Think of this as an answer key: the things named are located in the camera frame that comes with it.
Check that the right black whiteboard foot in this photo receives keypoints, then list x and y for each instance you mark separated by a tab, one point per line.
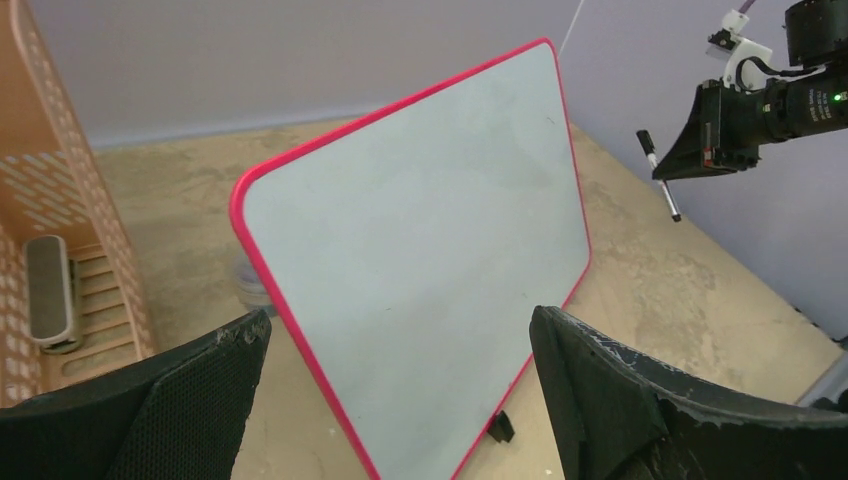
500	428

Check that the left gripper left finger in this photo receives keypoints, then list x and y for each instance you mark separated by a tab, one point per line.
180	414

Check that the pink-framed whiteboard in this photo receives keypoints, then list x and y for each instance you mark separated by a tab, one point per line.
406	251

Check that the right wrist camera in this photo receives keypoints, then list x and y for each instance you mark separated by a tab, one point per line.
746	60

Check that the orange plastic file organizer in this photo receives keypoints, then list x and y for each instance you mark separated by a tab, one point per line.
51	185

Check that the small clear plastic jar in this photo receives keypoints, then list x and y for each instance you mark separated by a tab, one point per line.
249	288

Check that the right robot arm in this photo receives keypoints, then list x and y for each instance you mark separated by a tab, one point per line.
809	97

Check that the grey whiteboard eraser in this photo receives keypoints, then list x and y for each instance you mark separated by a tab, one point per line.
54	302

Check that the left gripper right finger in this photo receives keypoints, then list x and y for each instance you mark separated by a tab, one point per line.
618	413

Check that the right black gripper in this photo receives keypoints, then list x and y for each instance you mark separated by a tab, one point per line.
724	130

